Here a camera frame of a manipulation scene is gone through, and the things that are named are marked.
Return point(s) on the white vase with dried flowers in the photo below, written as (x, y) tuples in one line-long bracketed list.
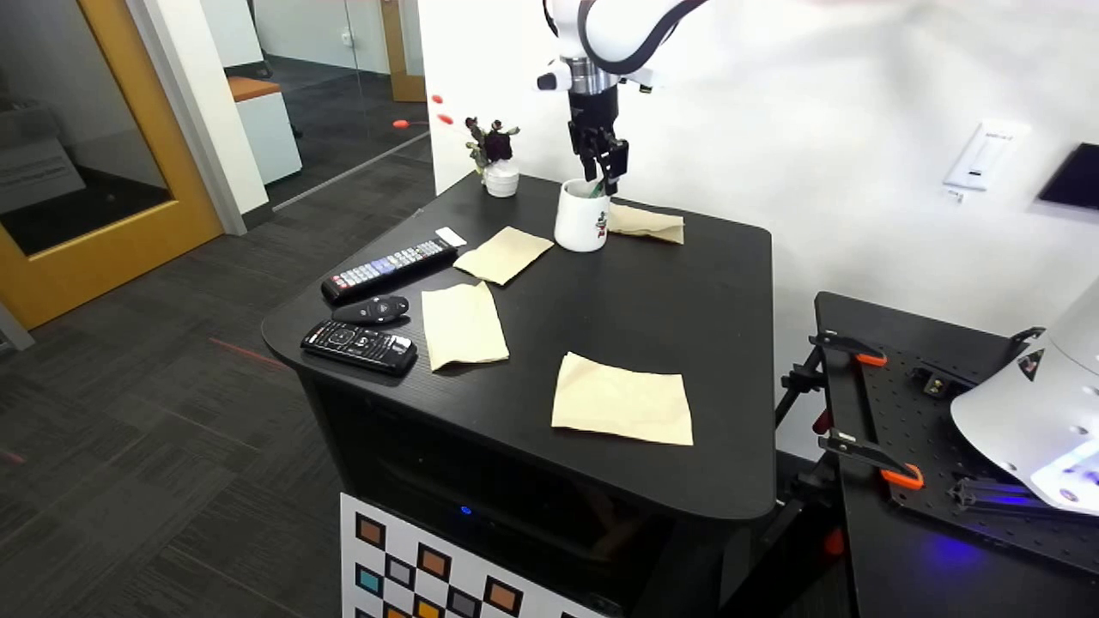
[(500, 176)]

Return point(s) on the long black remote, grey keys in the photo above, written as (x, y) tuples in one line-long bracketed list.
[(386, 269)]

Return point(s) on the small black oval remote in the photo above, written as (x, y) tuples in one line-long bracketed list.
[(371, 309)]

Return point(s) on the orange framed glass door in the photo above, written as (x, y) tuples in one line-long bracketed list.
[(185, 172)]

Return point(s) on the beige paper napkin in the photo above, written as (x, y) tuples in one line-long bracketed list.
[(504, 254), (464, 326), (648, 224), (622, 400)]

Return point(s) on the black clamp with orange tip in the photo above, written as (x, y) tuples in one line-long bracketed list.
[(846, 346), (867, 455)]

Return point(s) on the wooden door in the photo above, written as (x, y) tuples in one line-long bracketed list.
[(403, 51)]

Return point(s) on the small white paper tag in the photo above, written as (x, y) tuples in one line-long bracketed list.
[(451, 236)]

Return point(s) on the black remote with white keys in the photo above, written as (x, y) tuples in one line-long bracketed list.
[(359, 345)]

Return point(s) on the green pen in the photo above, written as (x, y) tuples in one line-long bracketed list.
[(594, 190)]

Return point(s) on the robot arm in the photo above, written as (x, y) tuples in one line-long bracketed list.
[(614, 30)]

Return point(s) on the white cabinet with wooden top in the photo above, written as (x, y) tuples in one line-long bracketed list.
[(268, 129)]

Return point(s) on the black wall panel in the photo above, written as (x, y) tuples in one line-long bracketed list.
[(1073, 178)]

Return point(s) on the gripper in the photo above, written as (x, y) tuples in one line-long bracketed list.
[(593, 106)]

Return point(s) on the white mug with red print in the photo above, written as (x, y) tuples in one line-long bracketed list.
[(579, 219)]

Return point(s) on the colour checker board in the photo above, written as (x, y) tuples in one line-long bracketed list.
[(403, 558)]

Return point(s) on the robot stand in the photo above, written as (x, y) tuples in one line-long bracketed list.
[(901, 412)]

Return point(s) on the white wall switch plate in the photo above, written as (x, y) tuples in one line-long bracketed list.
[(986, 154)]

